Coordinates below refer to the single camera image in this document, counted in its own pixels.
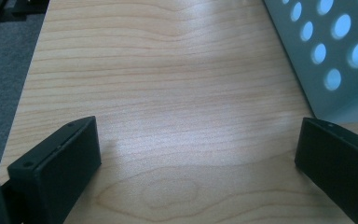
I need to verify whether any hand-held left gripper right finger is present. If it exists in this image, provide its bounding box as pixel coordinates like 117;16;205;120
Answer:
294;117;358;224

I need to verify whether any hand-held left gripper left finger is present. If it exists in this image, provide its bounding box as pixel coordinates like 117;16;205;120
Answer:
7;116;103;224

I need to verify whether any blue plastic basket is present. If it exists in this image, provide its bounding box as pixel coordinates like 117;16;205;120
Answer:
262;0;358;124

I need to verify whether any black metal stand base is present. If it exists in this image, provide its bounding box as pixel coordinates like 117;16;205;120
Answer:
0;0;50;23

